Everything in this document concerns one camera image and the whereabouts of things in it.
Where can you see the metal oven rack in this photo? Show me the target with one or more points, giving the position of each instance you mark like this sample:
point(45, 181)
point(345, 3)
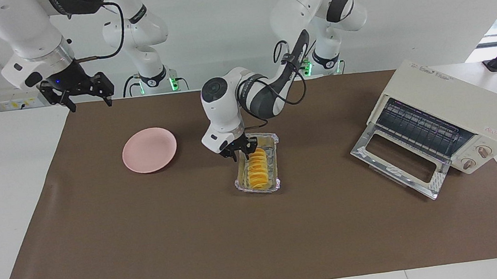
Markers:
point(418, 126)

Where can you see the brown table mat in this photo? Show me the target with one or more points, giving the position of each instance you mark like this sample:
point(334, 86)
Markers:
point(241, 242)

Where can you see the aluminium foil tray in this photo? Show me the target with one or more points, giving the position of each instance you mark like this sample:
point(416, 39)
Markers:
point(271, 155)

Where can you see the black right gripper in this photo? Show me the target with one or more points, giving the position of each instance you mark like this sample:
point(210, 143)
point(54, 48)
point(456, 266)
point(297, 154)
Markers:
point(69, 77)

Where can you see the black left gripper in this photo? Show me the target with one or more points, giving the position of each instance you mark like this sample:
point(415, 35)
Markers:
point(239, 142)

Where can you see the beige oven knob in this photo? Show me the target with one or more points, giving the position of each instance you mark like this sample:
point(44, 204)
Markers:
point(469, 163)
point(484, 151)

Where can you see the glass oven door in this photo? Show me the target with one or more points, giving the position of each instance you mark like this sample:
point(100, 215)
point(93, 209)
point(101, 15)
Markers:
point(400, 174)

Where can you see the pink round plate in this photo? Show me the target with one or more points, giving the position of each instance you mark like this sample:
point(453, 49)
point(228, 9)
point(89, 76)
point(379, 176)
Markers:
point(150, 150)

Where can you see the white wall power outlet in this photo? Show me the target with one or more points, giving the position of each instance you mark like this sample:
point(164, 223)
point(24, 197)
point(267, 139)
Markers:
point(18, 100)

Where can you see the golden ridged bread loaf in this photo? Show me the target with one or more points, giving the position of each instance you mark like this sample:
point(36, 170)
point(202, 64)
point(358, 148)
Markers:
point(258, 170)

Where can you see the white toaster oven body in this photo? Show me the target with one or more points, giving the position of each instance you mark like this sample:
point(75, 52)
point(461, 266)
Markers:
point(452, 99)

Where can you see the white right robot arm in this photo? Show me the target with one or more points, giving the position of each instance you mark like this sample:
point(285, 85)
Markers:
point(29, 28)

